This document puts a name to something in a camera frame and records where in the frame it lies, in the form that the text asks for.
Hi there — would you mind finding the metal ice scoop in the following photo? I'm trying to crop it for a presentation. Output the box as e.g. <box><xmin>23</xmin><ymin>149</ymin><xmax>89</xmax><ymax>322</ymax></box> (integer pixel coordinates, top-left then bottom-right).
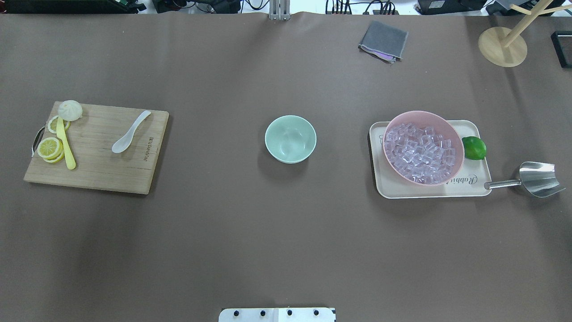
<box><xmin>484</xmin><ymin>161</ymin><xmax>566</xmax><ymax>198</ymax></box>

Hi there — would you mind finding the grey folded cloth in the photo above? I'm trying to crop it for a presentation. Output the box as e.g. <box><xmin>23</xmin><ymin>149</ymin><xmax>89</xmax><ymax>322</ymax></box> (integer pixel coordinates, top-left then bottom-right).
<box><xmin>358</xmin><ymin>21</ymin><xmax>409</xmax><ymax>64</ymax></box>

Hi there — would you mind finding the black device at edge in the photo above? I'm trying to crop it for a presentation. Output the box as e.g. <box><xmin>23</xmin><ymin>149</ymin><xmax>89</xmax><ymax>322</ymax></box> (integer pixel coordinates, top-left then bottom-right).
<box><xmin>550</xmin><ymin>31</ymin><xmax>572</xmax><ymax>68</ymax></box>

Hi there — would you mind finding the yellow plastic knife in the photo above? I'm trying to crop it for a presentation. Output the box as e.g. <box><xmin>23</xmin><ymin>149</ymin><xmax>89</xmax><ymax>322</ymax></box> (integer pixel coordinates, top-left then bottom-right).
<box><xmin>56</xmin><ymin>117</ymin><xmax>77</xmax><ymax>170</ymax></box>

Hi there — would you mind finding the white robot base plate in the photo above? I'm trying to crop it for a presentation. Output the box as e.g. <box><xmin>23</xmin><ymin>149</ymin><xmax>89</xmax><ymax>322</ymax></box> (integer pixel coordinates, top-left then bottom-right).
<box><xmin>218</xmin><ymin>306</ymin><xmax>336</xmax><ymax>322</ymax></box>

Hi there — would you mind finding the pile of clear ice cubes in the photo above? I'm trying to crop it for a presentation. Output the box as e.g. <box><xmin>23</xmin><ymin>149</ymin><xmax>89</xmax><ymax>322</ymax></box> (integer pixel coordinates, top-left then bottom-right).
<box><xmin>382</xmin><ymin>123</ymin><xmax>457</xmax><ymax>185</ymax></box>

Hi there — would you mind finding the lemon slices stack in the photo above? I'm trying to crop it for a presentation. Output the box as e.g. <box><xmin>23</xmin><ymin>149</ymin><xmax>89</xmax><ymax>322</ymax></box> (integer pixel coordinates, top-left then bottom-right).
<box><xmin>35</xmin><ymin>137</ymin><xmax>65</xmax><ymax>164</ymax></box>

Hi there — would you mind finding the lemon slice upper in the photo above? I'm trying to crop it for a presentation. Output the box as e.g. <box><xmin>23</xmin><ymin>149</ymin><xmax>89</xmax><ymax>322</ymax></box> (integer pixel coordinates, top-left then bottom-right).
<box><xmin>47</xmin><ymin>115</ymin><xmax>70</xmax><ymax>134</ymax></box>

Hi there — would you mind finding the wooden cutting board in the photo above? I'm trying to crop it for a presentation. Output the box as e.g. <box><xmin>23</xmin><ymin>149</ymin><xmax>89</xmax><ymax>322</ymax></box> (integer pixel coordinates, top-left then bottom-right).
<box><xmin>23</xmin><ymin>104</ymin><xmax>169</xmax><ymax>195</ymax></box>

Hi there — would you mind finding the white ceramic spoon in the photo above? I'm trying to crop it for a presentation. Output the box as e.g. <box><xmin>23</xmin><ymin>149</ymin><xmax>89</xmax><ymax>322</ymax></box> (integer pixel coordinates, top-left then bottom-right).
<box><xmin>112</xmin><ymin>110</ymin><xmax>151</xmax><ymax>154</ymax></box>

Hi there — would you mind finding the pink bowl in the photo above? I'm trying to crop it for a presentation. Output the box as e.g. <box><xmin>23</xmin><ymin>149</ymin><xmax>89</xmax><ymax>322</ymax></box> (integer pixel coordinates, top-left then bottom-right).
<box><xmin>383</xmin><ymin>110</ymin><xmax>464</xmax><ymax>186</ymax></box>

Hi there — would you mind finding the cream plastic tray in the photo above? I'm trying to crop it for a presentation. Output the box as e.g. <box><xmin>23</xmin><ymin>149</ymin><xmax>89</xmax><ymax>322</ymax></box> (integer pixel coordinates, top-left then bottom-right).
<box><xmin>369</xmin><ymin>122</ymin><xmax>492</xmax><ymax>199</ymax></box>

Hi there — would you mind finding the wooden stand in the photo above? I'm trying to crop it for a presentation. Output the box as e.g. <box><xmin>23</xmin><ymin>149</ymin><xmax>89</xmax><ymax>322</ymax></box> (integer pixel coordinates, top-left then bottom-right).
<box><xmin>478</xmin><ymin>0</ymin><xmax>572</xmax><ymax>68</ymax></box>

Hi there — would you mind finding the green lime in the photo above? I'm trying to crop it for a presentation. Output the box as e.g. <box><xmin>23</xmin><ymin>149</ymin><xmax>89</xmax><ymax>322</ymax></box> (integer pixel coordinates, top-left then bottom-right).
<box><xmin>462</xmin><ymin>136</ymin><xmax>488</xmax><ymax>161</ymax></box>

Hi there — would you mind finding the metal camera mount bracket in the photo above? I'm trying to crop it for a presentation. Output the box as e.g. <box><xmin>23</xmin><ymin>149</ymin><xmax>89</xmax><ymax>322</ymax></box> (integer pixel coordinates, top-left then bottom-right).
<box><xmin>269</xmin><ymin>0</ymin><xmax>290</xmax><ymax>21</ymax></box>

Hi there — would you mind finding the mint green bowl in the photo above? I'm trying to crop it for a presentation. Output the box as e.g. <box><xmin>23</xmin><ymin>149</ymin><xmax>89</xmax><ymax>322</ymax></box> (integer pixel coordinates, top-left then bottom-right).
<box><xmin>264</xmin><ymin>115</ymin><xmax>317</xmax><ymax>164</ymax></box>

